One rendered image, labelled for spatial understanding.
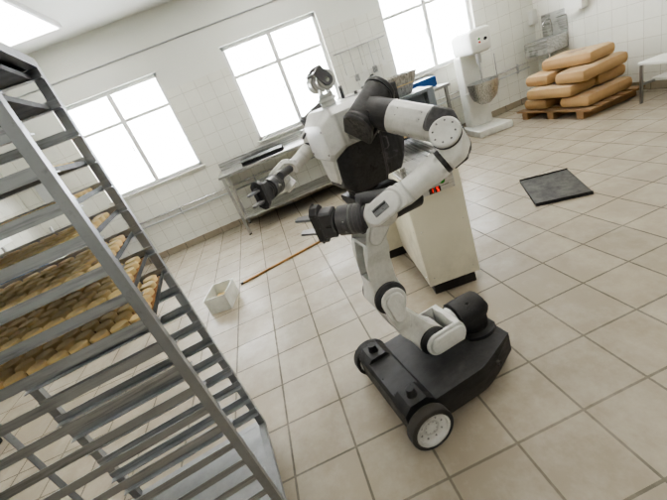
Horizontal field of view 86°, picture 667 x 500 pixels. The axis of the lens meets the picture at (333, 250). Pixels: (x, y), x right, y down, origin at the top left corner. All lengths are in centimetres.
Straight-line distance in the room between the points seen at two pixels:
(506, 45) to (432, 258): 520
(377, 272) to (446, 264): 100
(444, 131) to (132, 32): 525
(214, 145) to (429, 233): 406
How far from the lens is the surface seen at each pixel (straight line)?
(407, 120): 101
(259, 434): 193
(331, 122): 119
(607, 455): 174
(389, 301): 146
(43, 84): 151
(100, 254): 106
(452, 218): 227
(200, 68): 571
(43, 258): 112
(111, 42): 593
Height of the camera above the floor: 145
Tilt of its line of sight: 24 degrees down
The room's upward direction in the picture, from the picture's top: 22 degrees counter-clockwise
